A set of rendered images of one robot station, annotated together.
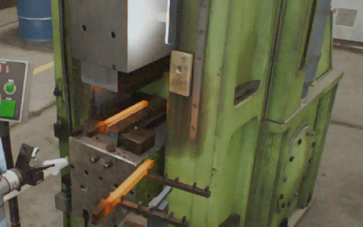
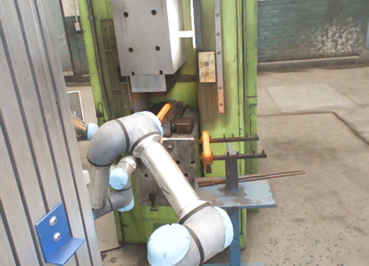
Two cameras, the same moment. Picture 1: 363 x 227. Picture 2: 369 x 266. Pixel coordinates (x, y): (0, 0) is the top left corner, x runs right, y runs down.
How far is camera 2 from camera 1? 0.84 m
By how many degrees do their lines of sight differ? 24
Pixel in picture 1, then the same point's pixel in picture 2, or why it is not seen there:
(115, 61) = (162, 68)
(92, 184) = not seen: hidden behind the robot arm
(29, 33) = not seen: outside the picture
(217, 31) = (229, 30)
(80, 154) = not seen: hidden behind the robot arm
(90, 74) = (139, 84)
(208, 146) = (234, 114)
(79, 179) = (142, 170)
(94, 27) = (140, 46)
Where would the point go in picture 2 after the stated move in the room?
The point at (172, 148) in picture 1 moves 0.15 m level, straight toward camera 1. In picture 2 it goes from (206, 125) to (217, 133)
